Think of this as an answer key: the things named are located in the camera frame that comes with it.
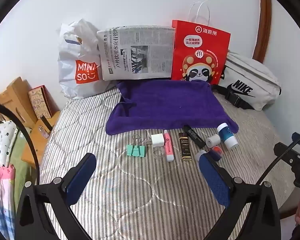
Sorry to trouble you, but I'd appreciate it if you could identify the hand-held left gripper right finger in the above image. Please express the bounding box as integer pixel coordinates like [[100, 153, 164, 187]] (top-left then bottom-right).
[[199, 152, 282, 240]]

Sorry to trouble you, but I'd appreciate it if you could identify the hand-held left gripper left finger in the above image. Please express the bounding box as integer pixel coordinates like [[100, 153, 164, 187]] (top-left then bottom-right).
[[15, 152, 97, 240]]

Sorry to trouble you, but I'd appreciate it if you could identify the blue and red round case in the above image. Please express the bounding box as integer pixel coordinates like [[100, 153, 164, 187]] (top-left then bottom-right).
[[210, 145, 224, 162]]

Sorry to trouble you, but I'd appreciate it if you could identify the small white tape roll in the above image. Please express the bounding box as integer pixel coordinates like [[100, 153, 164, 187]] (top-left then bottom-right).
[[205, 134, 221, 148]]

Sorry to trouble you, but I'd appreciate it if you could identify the blue and white bottle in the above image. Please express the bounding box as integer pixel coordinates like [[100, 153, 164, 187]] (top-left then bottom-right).
[[217, 122, 239, 151]]

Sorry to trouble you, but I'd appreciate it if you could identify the pink tube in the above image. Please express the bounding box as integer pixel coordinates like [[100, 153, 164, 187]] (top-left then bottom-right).
[[163, 129, 175, 162]]

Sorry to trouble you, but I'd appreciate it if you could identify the green binder clip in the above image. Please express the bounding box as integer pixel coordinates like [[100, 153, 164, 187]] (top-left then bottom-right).
[[127, 134, 146, 158]]

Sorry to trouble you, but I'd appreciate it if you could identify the clear plastic cap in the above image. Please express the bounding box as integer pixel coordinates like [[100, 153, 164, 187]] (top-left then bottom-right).
[[152, 146, 167, 159]]

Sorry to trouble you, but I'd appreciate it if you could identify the white charger plug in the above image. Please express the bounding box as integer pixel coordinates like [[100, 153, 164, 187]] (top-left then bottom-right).
[[146, 134, 165, 148]]

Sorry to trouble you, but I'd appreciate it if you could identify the small white usb light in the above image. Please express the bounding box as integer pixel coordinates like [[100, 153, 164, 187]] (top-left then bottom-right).
[[195, 149, 208, 162]]

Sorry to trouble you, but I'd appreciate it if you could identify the brown gold tube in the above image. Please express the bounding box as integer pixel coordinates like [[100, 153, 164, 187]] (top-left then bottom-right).
[[178, 132, 193, 161]]

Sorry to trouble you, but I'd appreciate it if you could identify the black tube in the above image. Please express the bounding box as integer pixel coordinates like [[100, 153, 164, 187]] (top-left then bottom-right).
[[183, 124, 207, 148]]

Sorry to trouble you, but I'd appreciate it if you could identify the green cloth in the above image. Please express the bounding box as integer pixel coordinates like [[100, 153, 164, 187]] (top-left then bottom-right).
[[0, 130, 38, 205]]

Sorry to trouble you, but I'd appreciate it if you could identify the pink printed cloth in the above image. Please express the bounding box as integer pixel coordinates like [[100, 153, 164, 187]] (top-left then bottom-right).
[[0, 164, 17, 240]]

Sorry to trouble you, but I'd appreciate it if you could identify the white waist bag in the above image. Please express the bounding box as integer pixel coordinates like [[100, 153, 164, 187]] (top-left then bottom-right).
[[211, 51, 282, 112]]

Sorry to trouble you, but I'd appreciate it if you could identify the patterned cardboard box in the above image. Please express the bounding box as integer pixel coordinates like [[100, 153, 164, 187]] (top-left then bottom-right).
[[28, 85, 60, 120]]

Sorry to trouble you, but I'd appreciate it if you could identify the purple towel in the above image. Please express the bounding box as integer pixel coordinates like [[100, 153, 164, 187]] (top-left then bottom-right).
[[105, 79, 240, 136]]

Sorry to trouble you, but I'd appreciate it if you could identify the white dotted cloth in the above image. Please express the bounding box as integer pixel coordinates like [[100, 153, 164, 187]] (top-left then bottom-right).
[[0, 120, 19, 160]]

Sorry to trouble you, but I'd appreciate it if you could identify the wooden nightstand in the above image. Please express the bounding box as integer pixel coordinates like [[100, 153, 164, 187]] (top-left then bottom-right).
[[0, 77, 62, 167]]

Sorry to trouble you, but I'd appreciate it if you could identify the white plastic shopping bag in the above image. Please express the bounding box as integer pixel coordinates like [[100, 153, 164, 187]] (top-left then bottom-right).
[[57, 18, 118, 100]]

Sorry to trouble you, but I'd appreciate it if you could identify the red paper bag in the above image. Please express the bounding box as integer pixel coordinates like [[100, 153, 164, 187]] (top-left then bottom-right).
[[170, 0, 231, 85]]

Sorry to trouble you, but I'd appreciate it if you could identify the folded newspaper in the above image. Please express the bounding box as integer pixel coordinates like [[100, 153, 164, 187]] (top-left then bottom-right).
[[97, 25, 176, 81]]

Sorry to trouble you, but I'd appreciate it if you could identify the thin black cable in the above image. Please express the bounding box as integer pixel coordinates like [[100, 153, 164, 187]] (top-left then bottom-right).
[[255, 125, 300, 187]]

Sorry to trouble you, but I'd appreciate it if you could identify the wooden door frame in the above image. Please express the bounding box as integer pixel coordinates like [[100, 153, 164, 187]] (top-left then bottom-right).
[[252, 0, 272, 62]]

